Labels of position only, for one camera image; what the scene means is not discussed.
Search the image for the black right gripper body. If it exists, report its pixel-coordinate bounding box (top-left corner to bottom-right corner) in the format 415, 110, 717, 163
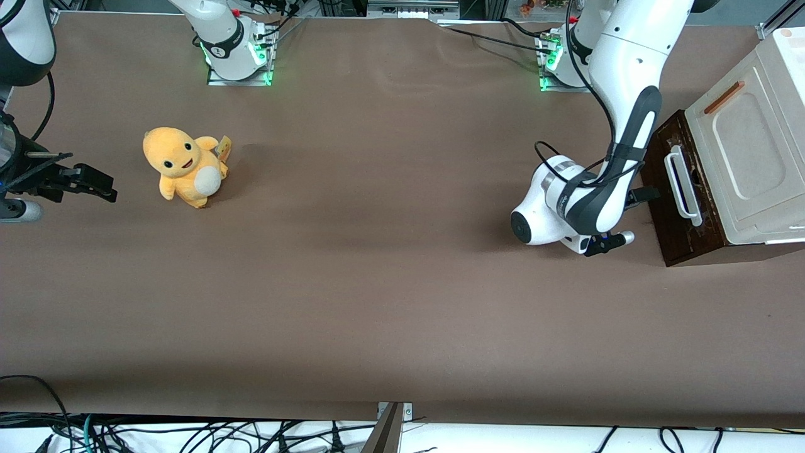
0, 151, 74, 203

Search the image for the dark brown wooden drawer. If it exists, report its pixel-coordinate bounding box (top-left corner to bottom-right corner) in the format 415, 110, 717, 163
641, 109, 734, 268

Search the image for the white drawer handle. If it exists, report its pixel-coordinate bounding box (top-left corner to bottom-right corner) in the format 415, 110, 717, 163
664, 145, 703, 227

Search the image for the yellow plush toy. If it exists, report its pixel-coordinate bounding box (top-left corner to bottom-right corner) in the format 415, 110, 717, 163
142, 126, 232, 210

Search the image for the white toaster oven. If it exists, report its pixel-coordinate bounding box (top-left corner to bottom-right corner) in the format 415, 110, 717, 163
684, 26, 805, 246

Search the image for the small brown wooden bar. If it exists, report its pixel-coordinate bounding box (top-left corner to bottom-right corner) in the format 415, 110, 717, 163
704, 82, 746, 115

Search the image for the brown table cover sheet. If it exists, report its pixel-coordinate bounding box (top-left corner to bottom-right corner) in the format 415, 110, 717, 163
0, 11, 805, 430

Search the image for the dark diagonal bar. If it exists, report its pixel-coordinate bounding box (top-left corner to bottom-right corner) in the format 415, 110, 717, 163
361, 403, 404, 453

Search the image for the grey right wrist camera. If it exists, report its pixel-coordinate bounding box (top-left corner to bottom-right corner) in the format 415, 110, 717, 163
0, 198, 43, 224

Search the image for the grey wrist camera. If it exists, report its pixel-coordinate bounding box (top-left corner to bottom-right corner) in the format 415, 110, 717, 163
584, 230, 636, 257
0, 198, 43, 224

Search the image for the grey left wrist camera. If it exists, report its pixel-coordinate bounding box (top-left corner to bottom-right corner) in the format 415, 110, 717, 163
584, 230, 636, 257

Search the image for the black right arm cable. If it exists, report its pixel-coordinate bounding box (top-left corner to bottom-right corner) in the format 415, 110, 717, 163
30, 70, 56, 144

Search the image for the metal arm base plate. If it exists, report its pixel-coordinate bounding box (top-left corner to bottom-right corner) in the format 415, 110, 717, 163
206, 60, 275, 87
538, 31, 595, 94

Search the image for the aluminium frame profile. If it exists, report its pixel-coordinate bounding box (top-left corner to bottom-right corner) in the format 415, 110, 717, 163
757, 0, 805, 40

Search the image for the black looping cable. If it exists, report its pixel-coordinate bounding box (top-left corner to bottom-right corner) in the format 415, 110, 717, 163
0, 375, 71, 453

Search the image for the grey metal rail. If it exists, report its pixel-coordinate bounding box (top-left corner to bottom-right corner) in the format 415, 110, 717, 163
367, 0, 461, 20

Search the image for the silver metal bracket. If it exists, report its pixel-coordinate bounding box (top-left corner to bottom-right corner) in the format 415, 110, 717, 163
376, 401, 414, 421

